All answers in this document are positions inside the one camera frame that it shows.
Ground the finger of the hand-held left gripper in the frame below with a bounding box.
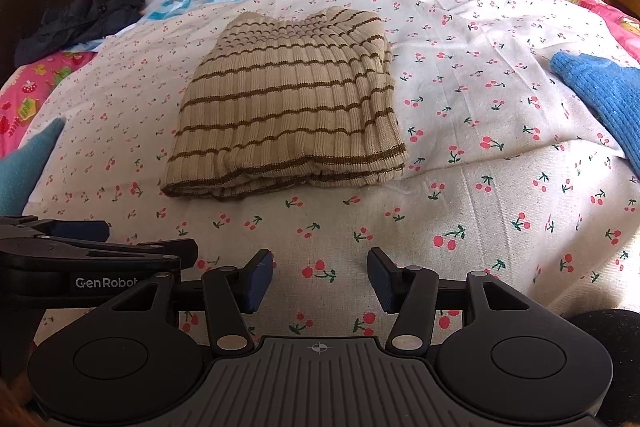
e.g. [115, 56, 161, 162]
[86, 238, 200, 269]
[47, 220, 111, 243]

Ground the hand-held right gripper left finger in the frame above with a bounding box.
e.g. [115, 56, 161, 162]
[107, 249, 275, 356]

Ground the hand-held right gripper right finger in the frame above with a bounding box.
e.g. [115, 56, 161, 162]
[366, 248, 533, 354]

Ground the beige brown striped knit sweater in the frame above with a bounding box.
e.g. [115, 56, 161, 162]
[160, 6, 409, 202]

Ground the teal cloth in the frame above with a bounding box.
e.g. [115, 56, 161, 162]
[0, 117, 67, 219]

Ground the white cherry print sheet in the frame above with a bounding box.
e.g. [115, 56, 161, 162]
[25, 0, 640, 360]

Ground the pink printed bedsheet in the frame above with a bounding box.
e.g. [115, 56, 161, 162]
[0, 0, 640, 158]

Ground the dark jacket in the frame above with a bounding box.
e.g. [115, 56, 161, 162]
[15, 0, 147, 68]

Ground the blue knit sweater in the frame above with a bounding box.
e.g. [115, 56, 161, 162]
[548, 50, 640, 178]

